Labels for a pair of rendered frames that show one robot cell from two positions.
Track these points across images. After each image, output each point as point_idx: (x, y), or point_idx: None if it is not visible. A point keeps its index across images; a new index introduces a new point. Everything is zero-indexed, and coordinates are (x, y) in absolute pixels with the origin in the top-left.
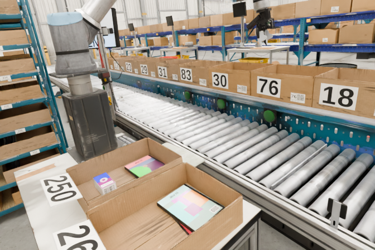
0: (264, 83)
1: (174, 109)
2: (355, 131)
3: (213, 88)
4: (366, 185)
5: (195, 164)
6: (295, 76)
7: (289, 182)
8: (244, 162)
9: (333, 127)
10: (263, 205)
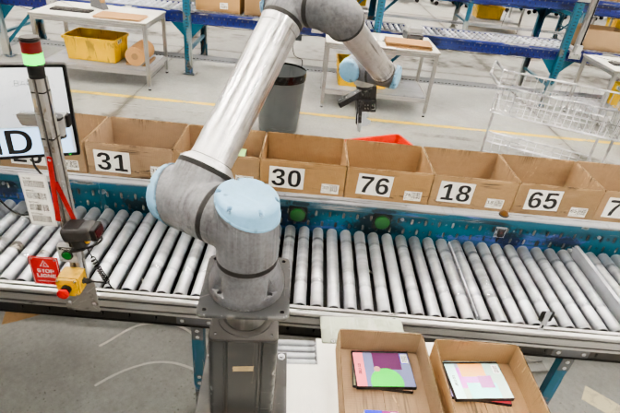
0: (369, 182)
1: None
2: (470, 224)
3: None
4: (516, 279)
5: (400, 331)
6: (413, 174)
7: (482, 304)
8: (429, 300)
9: (451, 222)
10: (480, 336)
